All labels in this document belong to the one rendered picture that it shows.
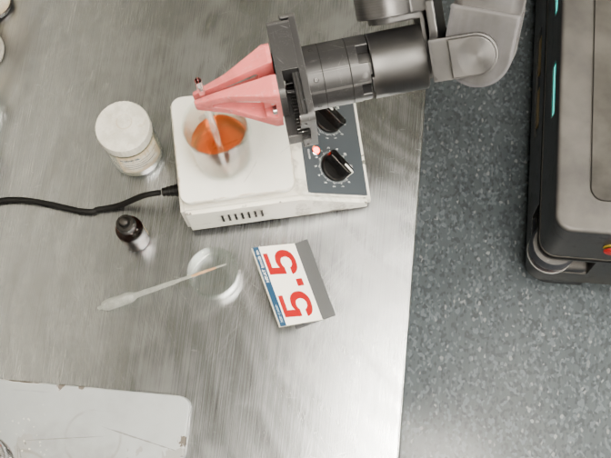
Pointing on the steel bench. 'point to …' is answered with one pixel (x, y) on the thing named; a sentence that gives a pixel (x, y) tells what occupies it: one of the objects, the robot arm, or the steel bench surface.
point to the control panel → (340, 139)
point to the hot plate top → (275, 160)
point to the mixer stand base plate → (91, 422)
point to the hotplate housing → (270, 205)
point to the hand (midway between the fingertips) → (203, 99)
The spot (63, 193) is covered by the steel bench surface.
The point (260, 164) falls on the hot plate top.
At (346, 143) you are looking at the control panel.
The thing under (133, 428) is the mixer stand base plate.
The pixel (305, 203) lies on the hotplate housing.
